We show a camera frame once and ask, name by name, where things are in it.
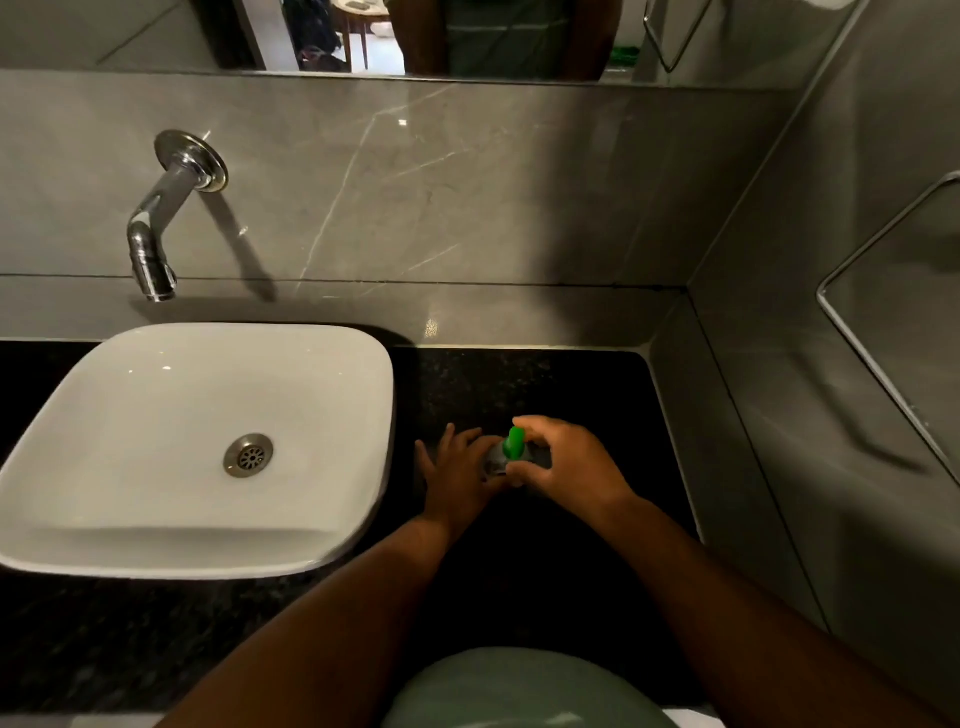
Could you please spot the person's right hand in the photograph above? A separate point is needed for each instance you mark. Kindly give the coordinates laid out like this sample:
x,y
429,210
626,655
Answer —
x,y
581,472

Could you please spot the green pump soap bottle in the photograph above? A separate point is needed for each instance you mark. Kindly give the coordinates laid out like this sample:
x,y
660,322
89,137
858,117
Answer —
x,y
514,444

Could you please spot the metal towel rail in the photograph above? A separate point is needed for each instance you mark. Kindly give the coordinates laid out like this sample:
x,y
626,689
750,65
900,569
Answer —
x,y
862,345

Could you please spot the pale green shirt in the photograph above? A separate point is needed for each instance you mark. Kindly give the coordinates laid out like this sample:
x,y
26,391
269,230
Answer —
x,y
525,694

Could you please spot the person's left little finger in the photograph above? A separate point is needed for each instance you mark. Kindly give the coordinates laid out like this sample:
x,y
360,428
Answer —
x,y
425,461

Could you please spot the person's left forearm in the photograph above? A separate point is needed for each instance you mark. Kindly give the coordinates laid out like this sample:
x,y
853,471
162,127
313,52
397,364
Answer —
x,y
322,637

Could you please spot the white ceramic sink basin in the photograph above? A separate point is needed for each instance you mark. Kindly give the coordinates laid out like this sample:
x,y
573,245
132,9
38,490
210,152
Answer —
x,y
135,420

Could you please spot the person's right forearm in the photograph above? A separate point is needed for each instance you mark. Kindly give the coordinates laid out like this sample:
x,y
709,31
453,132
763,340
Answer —
x,y
750,630

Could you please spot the person's left hand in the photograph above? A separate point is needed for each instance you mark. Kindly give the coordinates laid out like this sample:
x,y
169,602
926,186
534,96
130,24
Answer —
x,y
457,487

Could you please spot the round metal sink drain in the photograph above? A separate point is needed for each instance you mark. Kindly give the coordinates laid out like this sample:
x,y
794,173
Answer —
x,y
248,455

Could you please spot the chrome wall faucet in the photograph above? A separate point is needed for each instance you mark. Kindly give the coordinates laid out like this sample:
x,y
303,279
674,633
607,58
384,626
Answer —
x,y
161,217

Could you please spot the person's right thumb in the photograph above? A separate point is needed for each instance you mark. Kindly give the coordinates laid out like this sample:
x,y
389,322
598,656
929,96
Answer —
x,y
527,472

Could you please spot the wall mirror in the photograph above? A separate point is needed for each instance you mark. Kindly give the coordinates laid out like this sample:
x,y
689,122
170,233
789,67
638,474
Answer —
x,y
150,34

